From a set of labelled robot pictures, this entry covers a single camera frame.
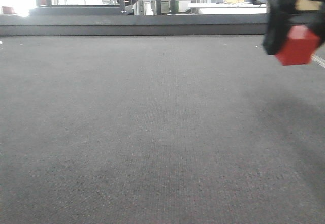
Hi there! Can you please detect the white background table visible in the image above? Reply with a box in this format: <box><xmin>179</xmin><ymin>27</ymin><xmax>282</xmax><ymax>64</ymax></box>
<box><xmin>188</xmin><ymin>2</ymin><xmax>267</xmax><ymax>15</ymax></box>

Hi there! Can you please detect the red magnetic cube block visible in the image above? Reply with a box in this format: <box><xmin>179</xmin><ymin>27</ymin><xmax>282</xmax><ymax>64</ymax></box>
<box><xmin>275</xmin><ymin>25</ymin><xmax>320</xmax><ymax>66</ymax></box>

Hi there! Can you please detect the black metal frame stand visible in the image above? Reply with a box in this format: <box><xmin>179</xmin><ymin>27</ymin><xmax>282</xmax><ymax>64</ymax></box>
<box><xmin>29</xmin><ymin>0</ymin><xmax>161</xmax><ymax>16</ymax></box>

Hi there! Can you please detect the dark grey carpet mat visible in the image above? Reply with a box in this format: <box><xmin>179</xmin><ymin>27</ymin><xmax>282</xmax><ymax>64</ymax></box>
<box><xmin>1</xmin><ymin>36</ymin><xmax>324</xmax><ymax>223</ymax></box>

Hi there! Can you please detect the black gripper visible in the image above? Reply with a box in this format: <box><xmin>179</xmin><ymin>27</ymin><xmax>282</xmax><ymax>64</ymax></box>
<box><xmin>252</xmin><ymin>0</ymin><xmax>324</xmax><ymax>55</ymax></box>

